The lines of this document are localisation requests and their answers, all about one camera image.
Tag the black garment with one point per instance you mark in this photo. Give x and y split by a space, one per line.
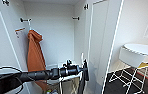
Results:
82 85

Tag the white inner shelf unit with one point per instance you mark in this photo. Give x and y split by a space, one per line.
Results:
68 65

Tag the woven brown basket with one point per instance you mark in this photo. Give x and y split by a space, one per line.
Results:
50 90

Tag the orange hanging garment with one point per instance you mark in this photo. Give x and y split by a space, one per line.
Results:
35 56

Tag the white wardrobe body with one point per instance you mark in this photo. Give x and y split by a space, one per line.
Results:
56 33

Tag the black wardrobe hook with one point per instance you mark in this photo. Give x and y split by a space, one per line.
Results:
76 18
25 20

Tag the white hanger with orange garment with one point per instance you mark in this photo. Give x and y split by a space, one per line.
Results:
30 25

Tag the black wardrobe door hinge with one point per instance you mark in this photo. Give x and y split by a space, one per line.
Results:
5 2
86 6

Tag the round white table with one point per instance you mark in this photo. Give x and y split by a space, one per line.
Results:
143 49

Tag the orange label strip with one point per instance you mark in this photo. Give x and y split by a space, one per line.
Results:
19 30

